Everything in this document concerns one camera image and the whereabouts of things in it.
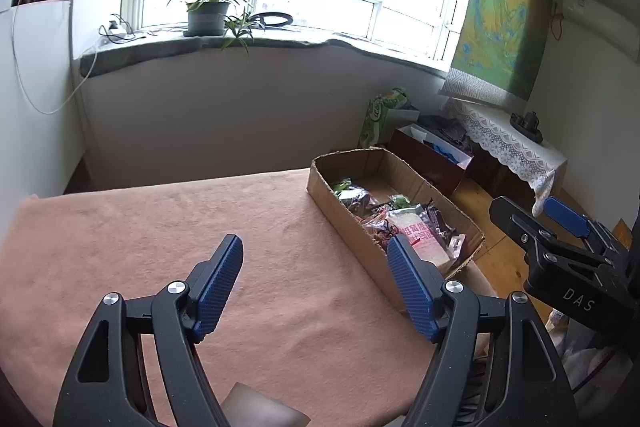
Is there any pink white small sachet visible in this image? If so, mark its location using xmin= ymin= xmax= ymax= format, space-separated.
xmin=447 ymin=233 xmax=466 ymax=262

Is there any Snickers chocolate bar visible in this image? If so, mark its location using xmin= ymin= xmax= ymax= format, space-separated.
xmin=422 ymin=200 xmax=457 ymax=249

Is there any brown pastry clear wrapper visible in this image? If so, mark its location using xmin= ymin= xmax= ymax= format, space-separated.
xmin=337 ymin=185 xmax=378 ymax=218

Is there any clear green candy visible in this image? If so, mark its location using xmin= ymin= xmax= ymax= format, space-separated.
xmin=332 ymin=178 xmax=354 ymax=197

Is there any right white gloved hand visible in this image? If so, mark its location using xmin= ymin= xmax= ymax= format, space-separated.
xmin=546 ymin=309 xmax=632 ymax=417

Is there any packaged sliced toast bread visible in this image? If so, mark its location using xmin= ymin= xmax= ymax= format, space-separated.
xmin=390 ymin=208 xmax=451 ymax=273

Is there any white lace cloth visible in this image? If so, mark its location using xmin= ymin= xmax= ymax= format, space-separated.
xmin=442 ymin=98 xmax=567 ymax=217

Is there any dark red open box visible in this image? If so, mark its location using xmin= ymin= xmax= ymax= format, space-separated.
xmin=387 ymin=124 xmax=473 ymax=196

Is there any black ship model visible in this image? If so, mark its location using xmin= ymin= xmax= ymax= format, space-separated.
xmin=510 ymin=112 xmax=544 ymax=144

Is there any cardboard box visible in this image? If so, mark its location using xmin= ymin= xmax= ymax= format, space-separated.
xmin=307 ymin=147 xmax=485 ymax=312

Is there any green gift bag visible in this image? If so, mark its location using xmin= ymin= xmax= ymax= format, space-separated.
xmin=358 ymin=88 xmax=420 ymax=148

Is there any white cabinet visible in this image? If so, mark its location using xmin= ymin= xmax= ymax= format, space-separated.
xmin=0 ymin=1 xmax=85 ymax=235

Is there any power strip on sill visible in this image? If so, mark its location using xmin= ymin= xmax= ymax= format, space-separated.
xmin=99 ymin=14 xmax=146 ymax=44

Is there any potted spider plant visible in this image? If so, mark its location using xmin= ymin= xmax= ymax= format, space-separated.
xmin=167 ymin=0 xmax=266 ymax=54

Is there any green landscape wall hanging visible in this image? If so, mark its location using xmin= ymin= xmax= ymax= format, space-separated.
xmin=444 ymin=0 xmax=552 ymax=112

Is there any black coiled cable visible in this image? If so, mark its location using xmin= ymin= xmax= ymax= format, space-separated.
xmin=246 ymin=11 xmax=295 ymax=30

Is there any white cable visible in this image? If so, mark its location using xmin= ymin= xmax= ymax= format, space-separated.
xmin=8 ymin=0 xmax=101 ymax=116

